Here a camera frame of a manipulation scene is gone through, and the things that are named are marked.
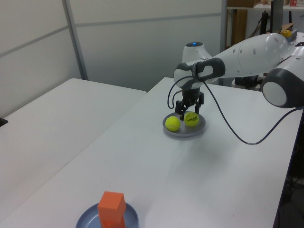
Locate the purple plastic plate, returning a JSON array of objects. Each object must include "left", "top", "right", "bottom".
[{"left": 162, "top": 111, "right": 206, "bottom": 138}]

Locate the orange foam cube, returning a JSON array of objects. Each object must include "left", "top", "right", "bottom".
[
  {"left": 101, "top": 215, "right": 126, "bottom": 228},
  {"left": 97, "top": 191, "right": 126, "bottom": 221}
]

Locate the dark upright panel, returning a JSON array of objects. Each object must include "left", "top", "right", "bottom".
[{"left": 270, "top": 0, "right": 283, "bottom": 34}]

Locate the white wall shelf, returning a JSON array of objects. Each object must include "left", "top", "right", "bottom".
[{"left": 227, "top": 6, "right": 304, "bottom": 10}]

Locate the blue bottle yellow lid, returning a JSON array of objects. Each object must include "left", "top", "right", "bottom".
[{"left": 281, "top": 29, "right": 292, "bottom": 43}]

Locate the black upright stand pole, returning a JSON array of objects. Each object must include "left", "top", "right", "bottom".
[{"left": 260, "top": 10, "right": 269, "bottom": 36}]

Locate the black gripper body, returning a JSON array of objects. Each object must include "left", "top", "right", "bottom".
[{"left": 181, "top": 88, "right": 201, "bottom": 105}]

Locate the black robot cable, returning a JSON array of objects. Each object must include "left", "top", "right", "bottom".
[{"left": 166, "top": 76, "right": 299, "bottom": 145}]

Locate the yellow tennis ball HEAD print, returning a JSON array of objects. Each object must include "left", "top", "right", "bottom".
[{"left": 184, "top": 112, "right": 199, "bottom": 128}]

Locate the plain yellow tennis ball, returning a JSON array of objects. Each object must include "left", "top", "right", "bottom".
[{"left": 165, "top": 116, "right": 181, "bottom": 132}]

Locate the black power box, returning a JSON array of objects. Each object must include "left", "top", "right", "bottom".
[{"left": 234, "top": 76, "right": 263, "bottom": 90}]

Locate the blue plastic plate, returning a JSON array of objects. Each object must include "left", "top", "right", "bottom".
[{"left": 75, "top": 202, "right": 140, "bottom": 228}]

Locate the brown cardboard box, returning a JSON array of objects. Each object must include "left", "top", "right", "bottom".
[{"left": 227, "top": 0, "right": 256, "bottom": 7}]

